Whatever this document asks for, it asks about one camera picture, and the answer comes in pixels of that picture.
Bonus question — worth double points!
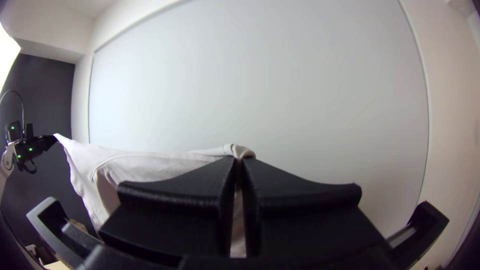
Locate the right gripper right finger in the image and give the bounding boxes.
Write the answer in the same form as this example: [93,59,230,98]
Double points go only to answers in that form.
[239,156,399,270]

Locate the black cable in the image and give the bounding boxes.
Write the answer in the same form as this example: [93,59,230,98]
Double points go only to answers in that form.
[0,89,26,131]

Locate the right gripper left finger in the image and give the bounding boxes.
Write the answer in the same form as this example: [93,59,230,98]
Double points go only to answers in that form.
[98,155,238,264]

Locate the grey t-shirt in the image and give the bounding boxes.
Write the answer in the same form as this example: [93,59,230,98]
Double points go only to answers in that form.
[53,133,258,260]

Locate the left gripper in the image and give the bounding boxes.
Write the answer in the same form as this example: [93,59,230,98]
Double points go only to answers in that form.
[16,134,58,165]

